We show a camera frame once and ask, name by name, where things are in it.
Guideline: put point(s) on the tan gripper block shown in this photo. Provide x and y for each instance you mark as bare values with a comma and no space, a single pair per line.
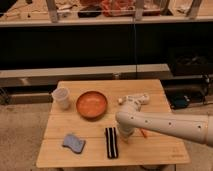
124,138

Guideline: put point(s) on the black striped eraser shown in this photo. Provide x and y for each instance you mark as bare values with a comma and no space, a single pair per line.
111,143

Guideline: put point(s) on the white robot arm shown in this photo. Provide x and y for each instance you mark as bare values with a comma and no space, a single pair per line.
195,128

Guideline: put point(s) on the orange carrot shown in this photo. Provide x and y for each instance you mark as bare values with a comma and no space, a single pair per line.
144,133

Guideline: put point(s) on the white plastic bottle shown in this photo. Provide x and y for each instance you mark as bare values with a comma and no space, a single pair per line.
138,99

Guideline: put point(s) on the wooden folding table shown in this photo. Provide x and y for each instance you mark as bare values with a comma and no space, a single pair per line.
153,150

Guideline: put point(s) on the orange bowl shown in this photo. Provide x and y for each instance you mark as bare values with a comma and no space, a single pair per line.
91,104

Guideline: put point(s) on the blue sponge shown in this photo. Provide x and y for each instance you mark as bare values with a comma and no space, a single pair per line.
75,144

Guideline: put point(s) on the translucent plastic cup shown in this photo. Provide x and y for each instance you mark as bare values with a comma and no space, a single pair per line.
61,97

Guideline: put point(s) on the black box on floor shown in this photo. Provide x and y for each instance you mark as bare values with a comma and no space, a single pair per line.
184,61

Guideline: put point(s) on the black object on shelf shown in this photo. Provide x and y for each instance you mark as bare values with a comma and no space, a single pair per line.
89,11

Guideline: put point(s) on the red object on shelf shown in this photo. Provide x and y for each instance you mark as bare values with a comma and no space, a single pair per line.
114,8

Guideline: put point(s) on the long shelf rail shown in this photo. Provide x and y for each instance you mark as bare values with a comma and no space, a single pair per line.
51,76

